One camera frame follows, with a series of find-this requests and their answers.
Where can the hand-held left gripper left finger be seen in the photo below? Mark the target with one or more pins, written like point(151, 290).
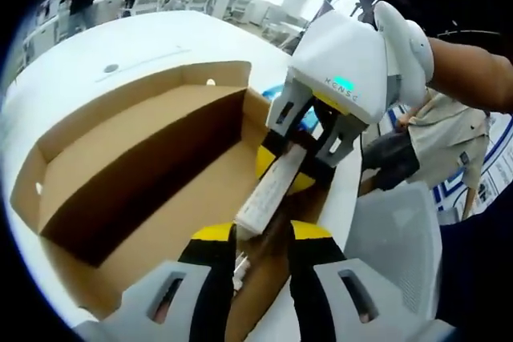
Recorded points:
point(176, 302)

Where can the blue wipes pack soft item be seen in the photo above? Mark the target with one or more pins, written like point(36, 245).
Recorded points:
point(273, 91)

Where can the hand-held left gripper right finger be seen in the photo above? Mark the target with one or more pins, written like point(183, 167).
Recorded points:
point(332, 302)

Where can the brown cardboard shoe box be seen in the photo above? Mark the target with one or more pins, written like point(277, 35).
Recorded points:
point(120, 150)

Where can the small white blue carton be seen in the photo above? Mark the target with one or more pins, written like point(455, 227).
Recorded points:
point(272, 194)

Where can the blue white wall poster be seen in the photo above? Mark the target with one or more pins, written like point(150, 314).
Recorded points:
point(497, 174)

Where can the white mesh office chair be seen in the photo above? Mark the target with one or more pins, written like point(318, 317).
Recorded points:
point(393, 238)

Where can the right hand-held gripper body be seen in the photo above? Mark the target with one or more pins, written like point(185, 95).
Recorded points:
point(344, 57)

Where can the person's dark blue clothing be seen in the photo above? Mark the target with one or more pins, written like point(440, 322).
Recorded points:
point(481, 270)

